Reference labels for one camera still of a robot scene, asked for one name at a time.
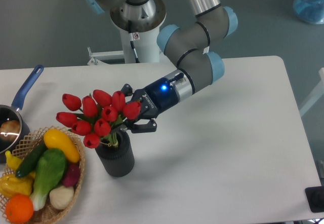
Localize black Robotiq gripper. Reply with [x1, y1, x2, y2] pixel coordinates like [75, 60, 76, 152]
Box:
[111, 78, 180, 133]

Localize red tulip bouquet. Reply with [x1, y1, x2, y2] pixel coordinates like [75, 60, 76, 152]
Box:
[56, 89, 141, 149]

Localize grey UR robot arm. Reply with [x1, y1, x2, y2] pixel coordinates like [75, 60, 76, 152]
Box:
[86, 0, 238, 133]

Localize dark grey ribbed vase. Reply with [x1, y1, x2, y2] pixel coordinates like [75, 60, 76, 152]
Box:
[95, 131, 135, 177]

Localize yellow squash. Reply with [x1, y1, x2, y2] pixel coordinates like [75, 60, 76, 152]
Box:
[44, 129, 80, 163]

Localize purple red radish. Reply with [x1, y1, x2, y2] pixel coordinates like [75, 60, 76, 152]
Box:
[62, 164, 80, 187]

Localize green bok choy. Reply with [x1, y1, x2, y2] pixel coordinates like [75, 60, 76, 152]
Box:
[30, 148, 67, 211]

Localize woven wicker basket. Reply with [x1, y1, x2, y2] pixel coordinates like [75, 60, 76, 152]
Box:
[9, 126, 86, 223]

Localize dark green cucumber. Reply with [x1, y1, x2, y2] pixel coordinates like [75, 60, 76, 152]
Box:
[15, 140, 48, 178]

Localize white garlic bulb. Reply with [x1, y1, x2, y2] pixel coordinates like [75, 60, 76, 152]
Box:
[49, 185, 74, 210]

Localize bread roll in pan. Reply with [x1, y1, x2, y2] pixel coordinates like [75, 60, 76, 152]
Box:
[1, 120, 20, 142]

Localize yellow banana pepper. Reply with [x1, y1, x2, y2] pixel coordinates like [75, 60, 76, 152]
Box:
[5, 151, 23, 175]

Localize yellow bumpy gourd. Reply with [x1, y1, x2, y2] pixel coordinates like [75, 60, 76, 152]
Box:
[1, 174, 33, 199]

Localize orange fruit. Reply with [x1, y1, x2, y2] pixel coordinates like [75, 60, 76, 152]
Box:
[5, 194, 34, 223]

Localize black device at table edge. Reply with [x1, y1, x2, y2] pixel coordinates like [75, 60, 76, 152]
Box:
[305, 186, 324, 213]

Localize blue plastic bag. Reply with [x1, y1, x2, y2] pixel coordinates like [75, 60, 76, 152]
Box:
[293, 0, 323, 24]

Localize white metal base frame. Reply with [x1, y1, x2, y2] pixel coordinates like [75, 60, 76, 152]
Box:
[87, 47, 210, 65]

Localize black cable on pedestal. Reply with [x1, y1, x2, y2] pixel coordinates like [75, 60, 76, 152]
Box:
[127, 20, 140, 63]

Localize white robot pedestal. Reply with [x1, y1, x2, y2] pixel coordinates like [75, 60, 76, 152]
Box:
[110, 0, 166, 63]

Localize blue handled saucepan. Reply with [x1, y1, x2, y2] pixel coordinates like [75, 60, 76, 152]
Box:
[1, 65, 44, 164]

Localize white frame at right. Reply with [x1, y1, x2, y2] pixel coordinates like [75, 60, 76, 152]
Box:
[299, 67, 323, 117]

